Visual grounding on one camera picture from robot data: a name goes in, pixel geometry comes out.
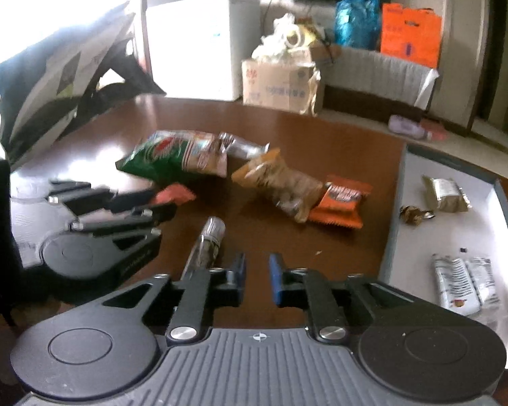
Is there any white printed snack packet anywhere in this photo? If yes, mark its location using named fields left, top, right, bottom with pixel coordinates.
left=431, top=253, right=482, bottom=317
left=466, top=257, right=501, bottom=306

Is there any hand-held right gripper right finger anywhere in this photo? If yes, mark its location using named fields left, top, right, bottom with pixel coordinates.
left=269, top=253, right=411, bottom=343

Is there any brown clear peanut bag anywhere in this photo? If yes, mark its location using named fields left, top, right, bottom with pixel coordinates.
left=231, top=148, right=324, bottom=224

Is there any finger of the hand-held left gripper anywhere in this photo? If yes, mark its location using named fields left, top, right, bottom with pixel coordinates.
left=46, top=180, right=155, bottom=213
left=70, top=205, right=175, bottom=238

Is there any white plastic bag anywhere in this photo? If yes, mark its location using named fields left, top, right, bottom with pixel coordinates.
left=252, top=13, right=305, bottom=62

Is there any orange packet with brown print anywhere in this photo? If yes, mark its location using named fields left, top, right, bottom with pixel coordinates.
left=321, top=174, right=373, bottom=209

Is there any small clear snack packet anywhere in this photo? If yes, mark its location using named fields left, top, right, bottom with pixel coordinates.
left=185, top=216, right=228, bottom=282

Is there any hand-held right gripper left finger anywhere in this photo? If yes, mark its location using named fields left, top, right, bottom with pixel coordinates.
left=102, top=253, right=247, bottom=343

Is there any gold candy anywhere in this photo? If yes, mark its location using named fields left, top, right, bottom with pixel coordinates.
left=399, top=204, right=436, bottom=226

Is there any white chest freezer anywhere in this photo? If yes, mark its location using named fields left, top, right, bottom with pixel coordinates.
left=146, top=0, right=261, bottom=102

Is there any clear foil snack packet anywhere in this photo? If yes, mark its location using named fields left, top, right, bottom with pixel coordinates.
left=218, top=132, right=272, bottom=159

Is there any blue plastic bag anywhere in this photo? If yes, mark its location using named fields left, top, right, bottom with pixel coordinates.
left=334, top=0, right=382, bottom=50

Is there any large cardboard box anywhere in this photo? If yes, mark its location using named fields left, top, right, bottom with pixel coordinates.
left=241, top=57, right=322, bottom=116

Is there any small cardboard box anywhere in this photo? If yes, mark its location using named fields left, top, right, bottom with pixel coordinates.
left=309, top=38, right=343, bottom=62

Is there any black and white paper bag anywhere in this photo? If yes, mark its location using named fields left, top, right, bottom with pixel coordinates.
left=0, top=1, right=136, bottom=165

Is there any cabinet with white cloth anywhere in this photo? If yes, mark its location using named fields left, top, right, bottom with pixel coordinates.
left=322, top=44, right=442, bottom=123

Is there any yellowish tape roll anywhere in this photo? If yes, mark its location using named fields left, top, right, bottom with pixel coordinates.
left=285, top=25, right=318, bottom=49

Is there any green snack bag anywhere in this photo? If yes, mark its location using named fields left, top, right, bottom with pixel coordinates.
left=115, top=130, right=229, bottom=183

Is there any orange paper bag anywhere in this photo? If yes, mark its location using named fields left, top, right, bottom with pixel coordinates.
left=380, top=2, right=443, bottom=68

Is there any grey box with white inside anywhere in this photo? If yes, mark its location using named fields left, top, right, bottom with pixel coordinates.
left=381, top=143, right=508, bottom=373

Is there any olive small snack packet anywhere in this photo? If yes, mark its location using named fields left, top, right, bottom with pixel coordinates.
left=421, top=175, right=472, bottom=213

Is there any long red-orange snack packet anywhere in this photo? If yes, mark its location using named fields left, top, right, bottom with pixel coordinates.
left=154, top=183, right=197, bottom=206

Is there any plain orange snack packet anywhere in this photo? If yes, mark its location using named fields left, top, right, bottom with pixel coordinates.
left=307, top=201, right=363, bottom=230

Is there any purple packet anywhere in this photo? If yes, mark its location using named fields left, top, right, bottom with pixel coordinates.
left=387, top=115, right=424, bottom=136

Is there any pink packet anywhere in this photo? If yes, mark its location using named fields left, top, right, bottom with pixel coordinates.
left=419, top=118, right=449, bottom=142

